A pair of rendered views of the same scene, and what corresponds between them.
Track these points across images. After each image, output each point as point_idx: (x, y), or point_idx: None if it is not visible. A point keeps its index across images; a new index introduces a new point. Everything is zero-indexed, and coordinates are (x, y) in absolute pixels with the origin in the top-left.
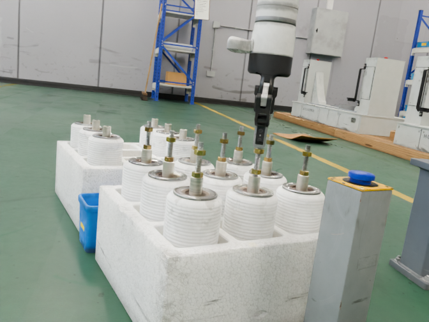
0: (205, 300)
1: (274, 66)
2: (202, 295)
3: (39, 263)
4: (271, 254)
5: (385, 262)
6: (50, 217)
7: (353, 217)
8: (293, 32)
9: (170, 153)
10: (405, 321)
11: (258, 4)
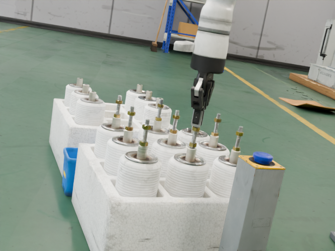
0: (139, 237)
1: (207, 65)
2: (137, 233)
3: (28, 199)
4: (196, 210)
5: (327, 234)
6: (41, 164)
7: (249, 187)
8: (225, 40)
9: (130, 124)
10: None
11: (200, 17)
